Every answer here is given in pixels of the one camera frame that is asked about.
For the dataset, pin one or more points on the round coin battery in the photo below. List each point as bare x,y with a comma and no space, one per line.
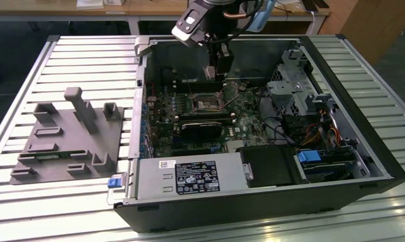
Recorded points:
241,87

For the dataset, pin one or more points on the black flat bars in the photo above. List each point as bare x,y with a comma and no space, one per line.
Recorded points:
311,5

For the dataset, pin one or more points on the blue power supply latch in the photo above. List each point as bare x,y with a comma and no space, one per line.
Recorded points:
113,182

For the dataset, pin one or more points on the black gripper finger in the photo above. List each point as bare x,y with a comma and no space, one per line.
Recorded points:
213,55
226,63

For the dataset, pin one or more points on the black plastic shroud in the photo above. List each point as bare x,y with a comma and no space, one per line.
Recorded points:
269,166

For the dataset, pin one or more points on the silver drive cage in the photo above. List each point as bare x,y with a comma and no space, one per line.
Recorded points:
286,100

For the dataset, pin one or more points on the black open PC case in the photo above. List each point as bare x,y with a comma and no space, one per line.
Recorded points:
222,214

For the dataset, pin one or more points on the square silver CPU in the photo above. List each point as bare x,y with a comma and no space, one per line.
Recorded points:
209,73

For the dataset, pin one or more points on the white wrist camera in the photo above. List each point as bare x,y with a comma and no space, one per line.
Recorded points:
186,25

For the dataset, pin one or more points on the silver power supply unit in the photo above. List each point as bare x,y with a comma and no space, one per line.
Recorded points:
148,181

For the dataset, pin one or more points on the wooden desk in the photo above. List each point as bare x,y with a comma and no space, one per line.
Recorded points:
54,11

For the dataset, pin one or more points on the black graphics card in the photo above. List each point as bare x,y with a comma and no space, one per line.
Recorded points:
202,131

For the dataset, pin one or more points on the hard disk in blue carrier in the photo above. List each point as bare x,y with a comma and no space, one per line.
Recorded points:
309,156

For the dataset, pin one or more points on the white box with print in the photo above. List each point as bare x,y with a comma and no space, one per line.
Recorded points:
113,2

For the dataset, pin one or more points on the silver chipset heatsink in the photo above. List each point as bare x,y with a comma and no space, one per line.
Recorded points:
234,146

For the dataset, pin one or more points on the pale blue teach pendant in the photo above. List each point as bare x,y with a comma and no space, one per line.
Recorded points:
259,20

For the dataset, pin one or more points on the CPU socket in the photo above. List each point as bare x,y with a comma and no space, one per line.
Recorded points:
205,104

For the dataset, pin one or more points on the green motherboard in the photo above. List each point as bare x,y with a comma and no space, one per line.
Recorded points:
245,126

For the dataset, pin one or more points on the grey parts rack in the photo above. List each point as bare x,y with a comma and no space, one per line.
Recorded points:
70,141

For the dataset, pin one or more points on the wooden cabinet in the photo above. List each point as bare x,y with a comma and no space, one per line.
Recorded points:
373,25

